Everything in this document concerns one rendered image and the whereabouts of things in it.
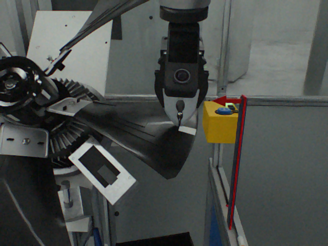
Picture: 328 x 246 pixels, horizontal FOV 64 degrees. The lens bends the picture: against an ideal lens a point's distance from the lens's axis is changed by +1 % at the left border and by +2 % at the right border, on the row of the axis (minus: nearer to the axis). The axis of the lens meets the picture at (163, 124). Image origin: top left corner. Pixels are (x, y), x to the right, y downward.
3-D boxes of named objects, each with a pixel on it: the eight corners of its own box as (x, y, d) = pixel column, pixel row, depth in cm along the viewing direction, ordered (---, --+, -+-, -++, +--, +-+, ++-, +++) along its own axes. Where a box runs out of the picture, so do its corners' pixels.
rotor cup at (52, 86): (0, 132, 59) (-46, 111, 47) (25, 75, 63) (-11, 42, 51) (61, 145, 57) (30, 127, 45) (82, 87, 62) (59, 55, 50)
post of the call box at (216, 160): (211, 163, 93) (214, 131, 89) (220, 163, 93) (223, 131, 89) (213, 167, 91) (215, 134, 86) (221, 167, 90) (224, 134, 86)
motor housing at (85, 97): (20, 168, 72) (-12, 159, 59) (36, 92, 79) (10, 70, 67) (103, 170, 71) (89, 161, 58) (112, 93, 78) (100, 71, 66)
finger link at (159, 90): (181, 103, 48) (182, 59, 42) (181, 109, 46) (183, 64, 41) (155, 103, 48) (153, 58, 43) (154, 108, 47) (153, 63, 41)
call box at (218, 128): (201, 128, 96) (203, 100, 92) (229, 128, 95) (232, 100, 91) (206, 147, 81) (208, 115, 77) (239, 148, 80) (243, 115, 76)
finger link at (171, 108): (179, 111, 54) (180, 71, 48) (179, 129, 49) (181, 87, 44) (164, 111, 54) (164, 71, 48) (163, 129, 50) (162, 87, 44)
